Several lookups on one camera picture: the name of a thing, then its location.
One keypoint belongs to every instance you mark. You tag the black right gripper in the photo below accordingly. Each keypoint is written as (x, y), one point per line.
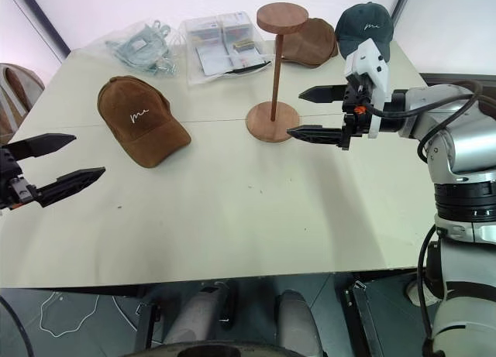
(354, 121)

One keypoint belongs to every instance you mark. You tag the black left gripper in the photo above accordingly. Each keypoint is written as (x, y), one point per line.
(9, 182)

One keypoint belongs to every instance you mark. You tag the brown cap with white embroidery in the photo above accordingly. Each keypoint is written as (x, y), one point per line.
(131, 101)

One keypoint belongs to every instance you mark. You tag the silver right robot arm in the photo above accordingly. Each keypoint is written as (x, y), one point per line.
(459, 152)

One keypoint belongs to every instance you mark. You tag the wooden hat stand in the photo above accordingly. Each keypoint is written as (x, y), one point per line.
(275, 82)

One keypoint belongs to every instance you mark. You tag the plain brown cap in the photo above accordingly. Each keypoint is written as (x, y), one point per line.
(310, 39)

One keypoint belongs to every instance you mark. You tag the white and brown chair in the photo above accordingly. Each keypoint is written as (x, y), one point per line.
(15, 84)

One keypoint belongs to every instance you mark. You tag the dark green cap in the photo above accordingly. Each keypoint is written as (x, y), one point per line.
(360, 18)

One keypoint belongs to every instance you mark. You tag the clear plastic bag of cards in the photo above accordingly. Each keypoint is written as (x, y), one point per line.
(217, 43)

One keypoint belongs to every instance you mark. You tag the plastic bag of pale blue items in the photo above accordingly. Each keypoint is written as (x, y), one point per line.
(141, 49)

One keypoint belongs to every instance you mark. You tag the black metal table leg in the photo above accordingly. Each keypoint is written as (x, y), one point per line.
(364, 318)
(146, 324)

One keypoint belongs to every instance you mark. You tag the grey rounded robot leg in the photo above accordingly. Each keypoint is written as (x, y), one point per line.
(296, 322)
(195, 314)

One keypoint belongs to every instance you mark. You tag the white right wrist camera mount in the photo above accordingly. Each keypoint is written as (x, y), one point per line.
(373, 62)

